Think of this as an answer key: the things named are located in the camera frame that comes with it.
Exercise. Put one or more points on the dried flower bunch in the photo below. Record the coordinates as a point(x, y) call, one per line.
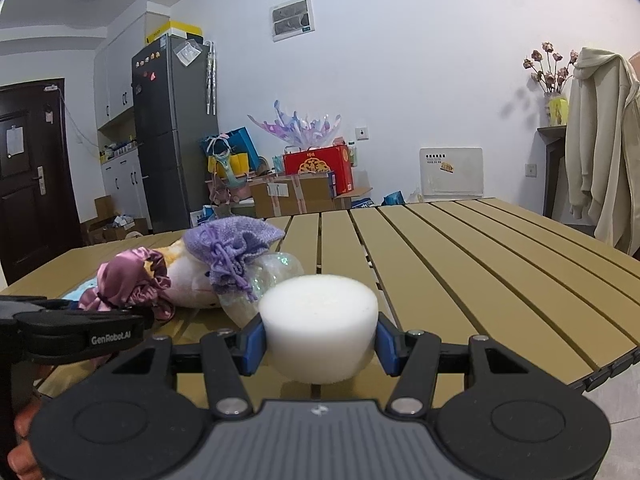
point(548, 47)

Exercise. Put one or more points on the row of fridge magnets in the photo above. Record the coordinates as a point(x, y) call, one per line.
point(147, 62)

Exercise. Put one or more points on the white lower cabinet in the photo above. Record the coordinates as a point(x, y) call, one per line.
point(122, 185)

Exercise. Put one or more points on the red gift box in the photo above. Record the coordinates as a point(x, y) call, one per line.
point(315, 165)

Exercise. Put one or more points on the yellow box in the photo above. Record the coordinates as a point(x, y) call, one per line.
point(185, 30)

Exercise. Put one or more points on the cream hoodie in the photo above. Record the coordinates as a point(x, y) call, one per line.
point(600, 160)

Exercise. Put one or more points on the yellow bag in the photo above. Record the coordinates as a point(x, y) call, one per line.
point(240, 162)

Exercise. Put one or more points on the silver door lock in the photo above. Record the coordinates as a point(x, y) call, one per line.
point(41, 181)

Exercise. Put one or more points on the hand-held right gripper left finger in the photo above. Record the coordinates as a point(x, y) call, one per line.
point(255, 347)

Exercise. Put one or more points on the person's left hand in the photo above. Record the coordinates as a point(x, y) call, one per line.
point(22, 462)

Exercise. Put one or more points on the grey wall switch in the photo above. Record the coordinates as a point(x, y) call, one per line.
point(530, 170)

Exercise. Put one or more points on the row of small bottles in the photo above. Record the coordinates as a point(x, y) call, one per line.
point(117, 149)

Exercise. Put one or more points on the tan slatted folding table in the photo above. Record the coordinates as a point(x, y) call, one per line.
point(450, 260)

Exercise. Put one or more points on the white cabinet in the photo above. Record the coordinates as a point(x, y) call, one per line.
point(122, 185)
point(120, 85)

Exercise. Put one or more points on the blue printed bag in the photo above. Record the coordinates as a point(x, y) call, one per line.
point(392, 199)

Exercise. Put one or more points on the silver foil strips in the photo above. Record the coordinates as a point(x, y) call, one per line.
point(211, 80)

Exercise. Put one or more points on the white electrical panel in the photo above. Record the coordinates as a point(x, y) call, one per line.
point(292, 17)

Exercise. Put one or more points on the white paper sheet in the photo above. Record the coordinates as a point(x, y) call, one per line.
point(186, 51)

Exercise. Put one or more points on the clear crinkled plastic bag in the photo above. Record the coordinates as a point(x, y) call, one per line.
point(280, 270)

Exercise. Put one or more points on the pink bag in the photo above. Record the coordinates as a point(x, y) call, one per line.
point(235, 192)

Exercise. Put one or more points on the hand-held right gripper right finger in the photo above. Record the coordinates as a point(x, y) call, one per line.
point(386, 345)

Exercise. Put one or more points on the white panel heater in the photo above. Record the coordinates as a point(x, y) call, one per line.
point(450, 180)

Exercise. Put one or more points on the iridescent bouquet wrapper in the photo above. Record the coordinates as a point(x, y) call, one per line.
point(295, 127)

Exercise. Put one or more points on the dark brown door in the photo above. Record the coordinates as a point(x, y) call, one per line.
point(30, 220)

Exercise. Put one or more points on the white foam cylinder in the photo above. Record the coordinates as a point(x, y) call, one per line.
point(320, 320)

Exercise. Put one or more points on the open cardboard box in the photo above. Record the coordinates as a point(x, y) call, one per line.
point(125, 232)

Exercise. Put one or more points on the yellow vase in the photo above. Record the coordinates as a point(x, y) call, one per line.
point(558, 110)

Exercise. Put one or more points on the dark grey refrigerator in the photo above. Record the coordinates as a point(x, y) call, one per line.
point(170, 160)

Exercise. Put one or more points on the dark side table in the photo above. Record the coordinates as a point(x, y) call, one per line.
point(552, 170)

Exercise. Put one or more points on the blue and white bag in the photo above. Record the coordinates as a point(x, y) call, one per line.
point(202, 216)

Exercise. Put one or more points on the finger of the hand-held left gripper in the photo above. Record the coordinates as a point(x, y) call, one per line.
point(90, 321)
point(35, 303)

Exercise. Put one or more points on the large taped cardboard box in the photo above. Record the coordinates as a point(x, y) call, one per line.
point(280, 195)

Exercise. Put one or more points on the white upper cabinet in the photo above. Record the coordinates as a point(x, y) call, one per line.
point(120, 85)

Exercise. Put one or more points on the pink satin scrunchie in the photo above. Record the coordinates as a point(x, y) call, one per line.
point(125, 270)

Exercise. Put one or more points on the yellow and white plush toy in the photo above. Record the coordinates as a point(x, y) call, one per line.
point(190, 280)

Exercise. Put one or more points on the white wall socket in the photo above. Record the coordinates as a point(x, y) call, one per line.
point(361, 132)

